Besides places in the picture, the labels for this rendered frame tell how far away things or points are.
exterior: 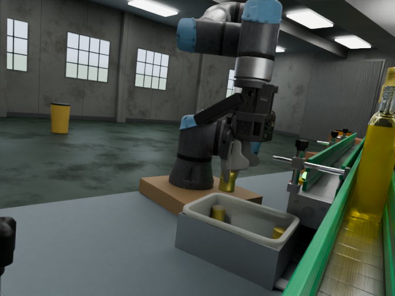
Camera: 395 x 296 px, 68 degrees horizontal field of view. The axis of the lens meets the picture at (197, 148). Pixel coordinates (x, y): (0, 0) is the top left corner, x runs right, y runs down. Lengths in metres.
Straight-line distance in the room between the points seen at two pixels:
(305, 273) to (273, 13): 0.48
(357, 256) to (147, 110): 10.20
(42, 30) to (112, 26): 2.02
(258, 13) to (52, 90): 8.85
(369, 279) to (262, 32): 0.43
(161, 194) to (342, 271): 0.56
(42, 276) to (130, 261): 0.15
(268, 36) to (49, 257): 0.58
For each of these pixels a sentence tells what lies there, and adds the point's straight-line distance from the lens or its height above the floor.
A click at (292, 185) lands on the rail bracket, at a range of 0.72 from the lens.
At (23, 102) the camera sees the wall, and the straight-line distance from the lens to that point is 9.18.
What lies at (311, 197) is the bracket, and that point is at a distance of 0.72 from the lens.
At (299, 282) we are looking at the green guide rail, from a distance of 0.22.
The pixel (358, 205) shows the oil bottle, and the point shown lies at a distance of 0.67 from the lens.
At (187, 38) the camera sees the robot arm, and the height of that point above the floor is 1.20.
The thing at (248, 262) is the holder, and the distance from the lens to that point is 0.59.
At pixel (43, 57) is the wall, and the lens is 9.27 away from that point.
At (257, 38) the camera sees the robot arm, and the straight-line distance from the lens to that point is 0.59.
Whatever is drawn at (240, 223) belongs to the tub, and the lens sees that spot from 0.75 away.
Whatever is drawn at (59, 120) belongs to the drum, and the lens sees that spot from 6.68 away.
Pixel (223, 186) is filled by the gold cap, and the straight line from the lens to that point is 0.63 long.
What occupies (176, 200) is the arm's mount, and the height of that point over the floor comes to 0.79.
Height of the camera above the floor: 1.08
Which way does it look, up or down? 10 degrees down
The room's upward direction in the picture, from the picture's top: 7 degrees clockwise
